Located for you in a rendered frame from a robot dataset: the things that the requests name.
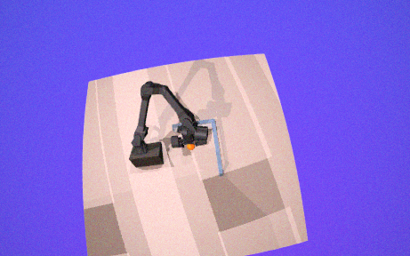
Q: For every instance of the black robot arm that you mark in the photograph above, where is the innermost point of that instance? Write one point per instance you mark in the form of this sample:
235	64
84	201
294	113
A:
187	129

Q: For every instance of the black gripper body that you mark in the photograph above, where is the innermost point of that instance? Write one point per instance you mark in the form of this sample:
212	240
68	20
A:
176	143

